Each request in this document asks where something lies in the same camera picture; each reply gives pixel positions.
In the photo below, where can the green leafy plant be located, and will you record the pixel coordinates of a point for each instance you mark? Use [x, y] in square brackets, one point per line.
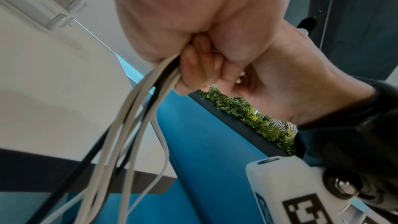
[264, 122]

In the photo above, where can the person's left hand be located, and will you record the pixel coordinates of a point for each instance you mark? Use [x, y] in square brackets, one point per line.
[186, 9]

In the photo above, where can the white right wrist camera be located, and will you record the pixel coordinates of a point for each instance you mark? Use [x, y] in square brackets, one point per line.
[279, 183]

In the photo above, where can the cyan light strip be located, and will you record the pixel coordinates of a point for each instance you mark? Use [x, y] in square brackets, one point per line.
[130, 70]

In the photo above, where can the person's right hand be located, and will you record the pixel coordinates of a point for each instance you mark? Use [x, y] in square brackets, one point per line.
[295, 82]

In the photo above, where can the round ceiling spotlight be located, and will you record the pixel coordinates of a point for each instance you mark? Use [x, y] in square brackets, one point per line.
[306, 25]

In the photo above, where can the blue leather sofa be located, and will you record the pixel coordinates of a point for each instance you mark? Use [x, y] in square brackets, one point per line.
[211, 149]

